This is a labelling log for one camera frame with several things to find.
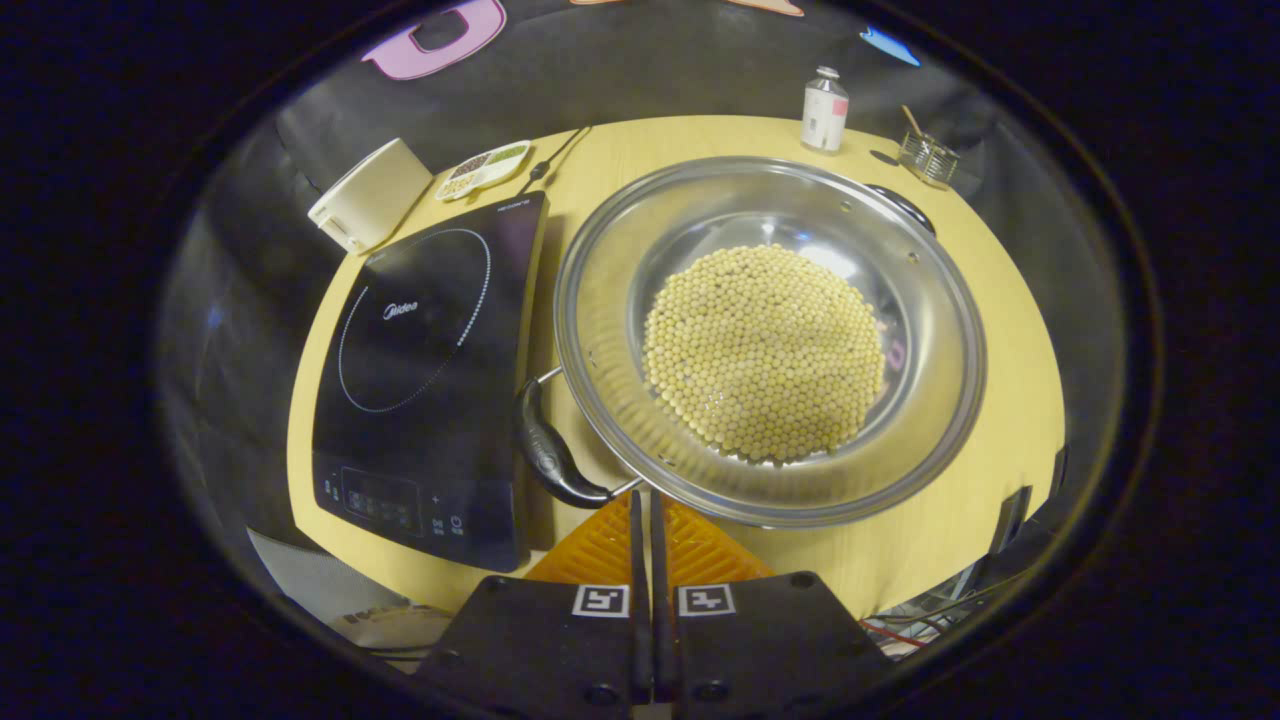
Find stainless steel pot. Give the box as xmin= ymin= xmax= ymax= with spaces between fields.
xmin=514 ymin=156 xmax=989 ymax=530

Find small white bottle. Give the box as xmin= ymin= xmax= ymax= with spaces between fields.
xmin=800 ymin=66 xmax=851 ymax=155

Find black induction cooktop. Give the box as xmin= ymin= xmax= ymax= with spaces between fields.
xmin=311 ymin=191 xmax=552 ymax=574

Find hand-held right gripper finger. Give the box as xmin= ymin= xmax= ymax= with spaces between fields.
xmin=415 ymin=489 xmax=654 ymax=720
xmin=652 ymin=489 xmax=896 ymax=720

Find pile of yellow soybeans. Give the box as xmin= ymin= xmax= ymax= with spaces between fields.
xmin=642 ymin=243 xmax=887 ymax=464

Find black power cable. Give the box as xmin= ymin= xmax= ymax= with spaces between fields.
xmin=519 ymin=125 xmax=594 ymax=197

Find white toaster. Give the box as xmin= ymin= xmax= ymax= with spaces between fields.
xmin=308 ymin=138 xmax=435 ymax=254

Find grey cloth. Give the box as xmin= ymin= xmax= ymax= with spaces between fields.
xmin=247 ymin=527 xmax=413 ymax=629

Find small glass jar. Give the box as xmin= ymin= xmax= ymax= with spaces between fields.
xmin=898 ymin=130 xmax=962 ymax=191

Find white divided dish with beans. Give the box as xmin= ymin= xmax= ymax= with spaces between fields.
xmin=434 ymin=140 xmax=532 ymax=203

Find tangled cables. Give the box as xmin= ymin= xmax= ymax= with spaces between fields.
xmin=862 ymin=585 xmax=1006 ymax=658

